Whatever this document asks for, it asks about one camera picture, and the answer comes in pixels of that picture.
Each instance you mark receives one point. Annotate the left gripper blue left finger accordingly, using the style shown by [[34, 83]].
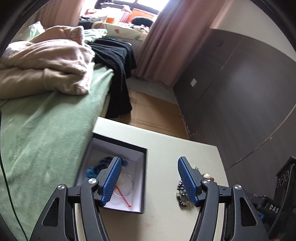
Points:
[[107, 179]]

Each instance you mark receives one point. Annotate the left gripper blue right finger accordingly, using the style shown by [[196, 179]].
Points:
[[191, 179]]

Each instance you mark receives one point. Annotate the red string bangle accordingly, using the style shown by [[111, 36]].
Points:
[[124, 188]]

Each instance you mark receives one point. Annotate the black jewelry box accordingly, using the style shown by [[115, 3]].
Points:
[[121, 169]]

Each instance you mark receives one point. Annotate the green bed sheet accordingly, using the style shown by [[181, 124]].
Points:
[[43, 139]]

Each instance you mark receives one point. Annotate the flattened cardboard sheets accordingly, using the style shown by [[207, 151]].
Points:
[[154, 114]]

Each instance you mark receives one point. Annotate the dark grey wardrobe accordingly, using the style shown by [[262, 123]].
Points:
[[244, 104]]

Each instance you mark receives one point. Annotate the black knitted throw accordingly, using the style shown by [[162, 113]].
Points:
[[117, 55]]

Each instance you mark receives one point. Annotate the pink beige blanket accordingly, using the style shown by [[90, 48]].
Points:
[[55, 60]]

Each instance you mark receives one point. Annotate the white floral pillow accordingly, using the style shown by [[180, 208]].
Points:
[[127, 31]]

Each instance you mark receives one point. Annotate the pink curtain right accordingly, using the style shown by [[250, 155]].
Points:
[[174, 38]]

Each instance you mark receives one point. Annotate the pink curtain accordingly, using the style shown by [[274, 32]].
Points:
[[60, 12], [174, 38]]

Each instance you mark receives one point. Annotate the pink curtain left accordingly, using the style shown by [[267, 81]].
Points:
[[60, 12]]

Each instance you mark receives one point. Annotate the white wall socket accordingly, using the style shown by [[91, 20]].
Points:
[[193, 82]]

